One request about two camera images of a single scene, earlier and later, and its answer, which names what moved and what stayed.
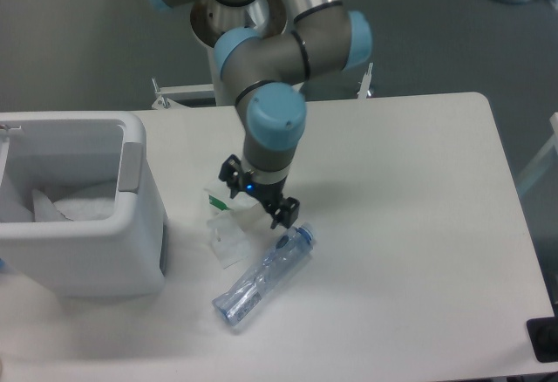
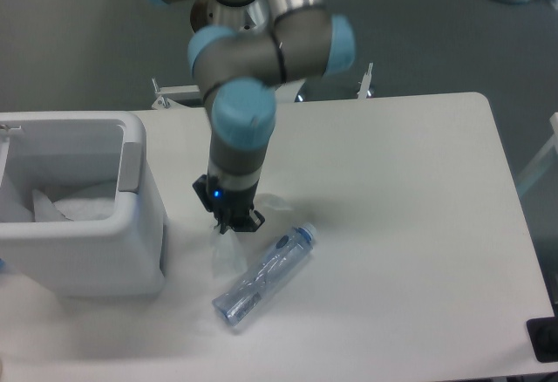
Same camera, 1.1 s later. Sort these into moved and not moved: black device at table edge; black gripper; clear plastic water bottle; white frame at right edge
Moved: black gripper
Not moved: white frame at right edge; black device at table edge; clear plastic water bottle
